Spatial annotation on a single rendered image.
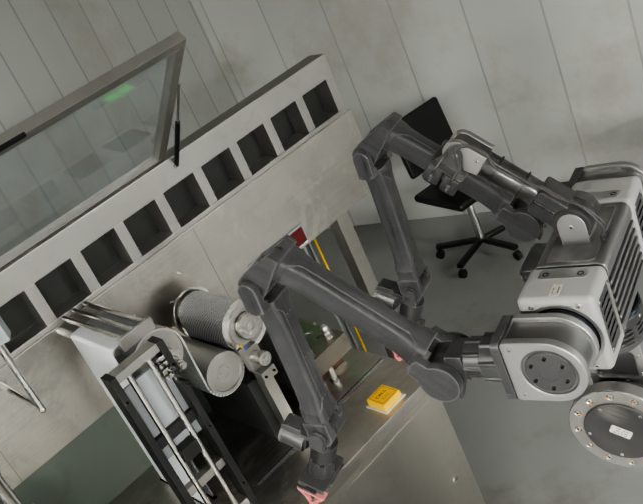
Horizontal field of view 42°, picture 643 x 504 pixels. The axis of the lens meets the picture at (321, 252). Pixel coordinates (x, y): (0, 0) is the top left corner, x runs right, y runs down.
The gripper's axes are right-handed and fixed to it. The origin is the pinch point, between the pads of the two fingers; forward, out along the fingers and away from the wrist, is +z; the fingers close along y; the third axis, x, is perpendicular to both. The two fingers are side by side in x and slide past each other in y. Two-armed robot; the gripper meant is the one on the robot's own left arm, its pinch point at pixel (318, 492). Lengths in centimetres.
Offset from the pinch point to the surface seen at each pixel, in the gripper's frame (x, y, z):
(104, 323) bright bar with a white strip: -69, -13, -7
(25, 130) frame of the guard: -81, -10, -63
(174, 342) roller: -51, -18, -5
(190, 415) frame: -37.8, -4.7, 1.6
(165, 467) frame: -36.9, 7.8, 7.1
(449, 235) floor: -46, -280, 147
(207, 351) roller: -47, -27, 5
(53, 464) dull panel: -76, 7, 35
